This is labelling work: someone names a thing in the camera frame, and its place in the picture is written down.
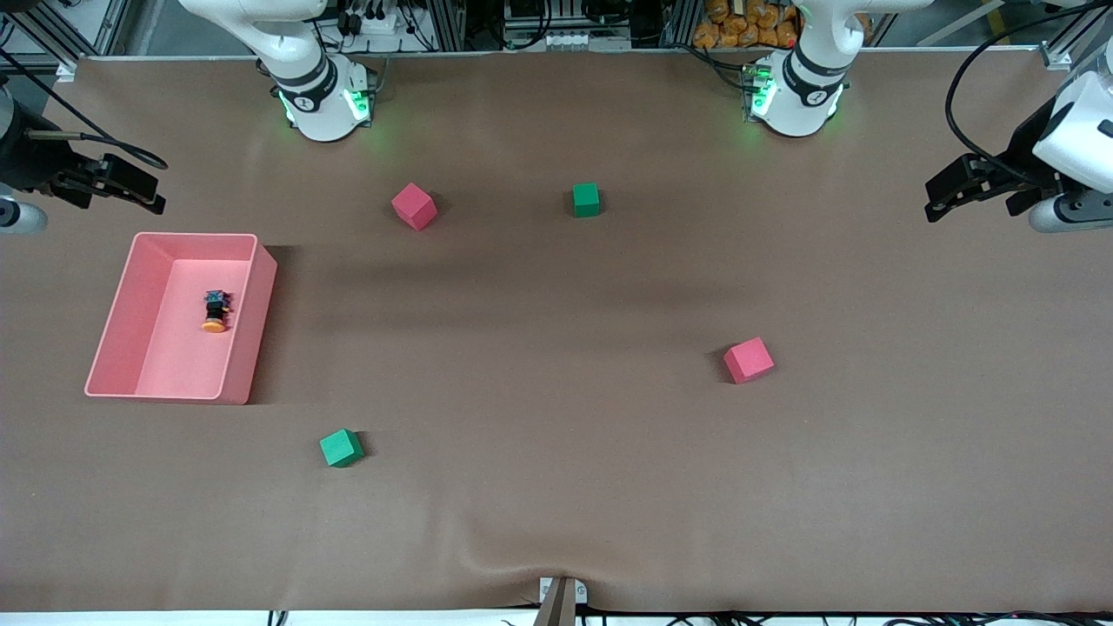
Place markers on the white terminal block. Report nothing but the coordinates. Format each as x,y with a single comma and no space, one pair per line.
565,39

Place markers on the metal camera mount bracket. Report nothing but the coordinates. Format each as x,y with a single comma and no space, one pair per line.
561,604

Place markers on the white power strip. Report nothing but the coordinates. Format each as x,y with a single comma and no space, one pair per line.
378,22

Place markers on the orange mushroom push button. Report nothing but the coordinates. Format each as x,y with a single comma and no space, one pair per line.
215,315

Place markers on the aluminium frame post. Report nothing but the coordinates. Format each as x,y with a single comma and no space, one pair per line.
448,22
678,22

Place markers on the pink plastic bin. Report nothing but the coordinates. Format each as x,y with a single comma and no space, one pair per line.
174,365

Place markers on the pink foam cube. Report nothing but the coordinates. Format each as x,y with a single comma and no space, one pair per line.
748,361
413,207

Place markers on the orange snack bags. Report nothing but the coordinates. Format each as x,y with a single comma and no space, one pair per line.
739,30

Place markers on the brown table mat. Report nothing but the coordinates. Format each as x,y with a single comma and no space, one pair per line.
556,435

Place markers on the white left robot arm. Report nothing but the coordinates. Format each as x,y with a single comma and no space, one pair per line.
804,96

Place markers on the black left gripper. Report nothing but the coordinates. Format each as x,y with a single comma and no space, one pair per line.
1024,148

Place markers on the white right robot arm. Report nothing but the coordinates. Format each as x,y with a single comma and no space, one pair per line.
322,104

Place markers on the green foam cube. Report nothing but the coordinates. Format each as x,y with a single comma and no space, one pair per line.
586,200
339,449

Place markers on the aluminium frame rail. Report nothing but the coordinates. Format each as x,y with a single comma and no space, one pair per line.
117,26
1056,56

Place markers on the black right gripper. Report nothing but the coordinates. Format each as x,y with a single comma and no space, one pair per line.
35,161

